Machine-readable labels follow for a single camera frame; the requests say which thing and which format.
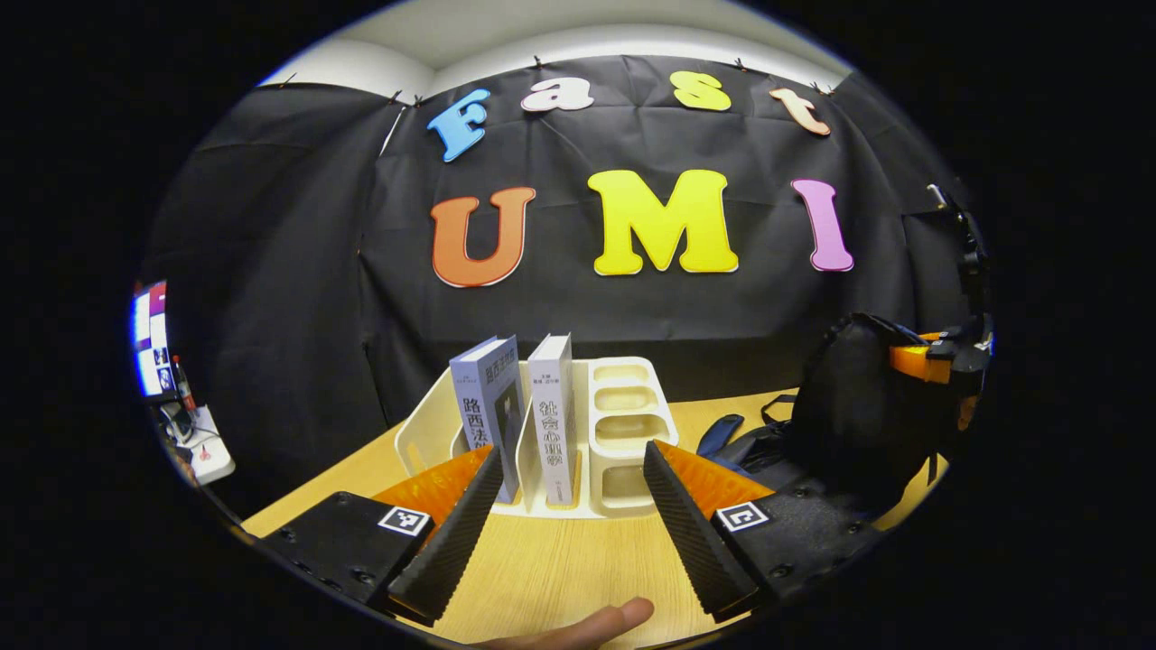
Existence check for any blue schoolbag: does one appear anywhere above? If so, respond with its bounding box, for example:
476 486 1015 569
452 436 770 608
695 311 949 534

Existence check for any computer monitor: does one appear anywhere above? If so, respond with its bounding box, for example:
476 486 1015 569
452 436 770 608
133 282 172 398

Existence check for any white device with cables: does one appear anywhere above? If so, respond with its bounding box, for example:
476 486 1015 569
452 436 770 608
161 402 238 486

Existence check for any white book with grey pattern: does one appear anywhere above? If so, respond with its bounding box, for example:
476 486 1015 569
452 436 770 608
528 334 579 506

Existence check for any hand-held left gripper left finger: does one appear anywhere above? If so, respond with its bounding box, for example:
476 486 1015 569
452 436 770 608
262 445 505 627

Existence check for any white plastic bookshelf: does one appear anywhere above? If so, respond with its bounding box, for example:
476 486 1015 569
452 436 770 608
395 357 680 520

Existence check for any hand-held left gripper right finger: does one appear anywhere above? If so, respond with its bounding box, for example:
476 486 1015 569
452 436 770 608
643 441 890 624

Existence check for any black backdrop cloth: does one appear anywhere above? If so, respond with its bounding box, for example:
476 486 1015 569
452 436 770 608
144 56 972 515

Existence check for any blue-grey book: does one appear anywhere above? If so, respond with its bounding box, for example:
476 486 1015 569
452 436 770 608
449 336 527 504

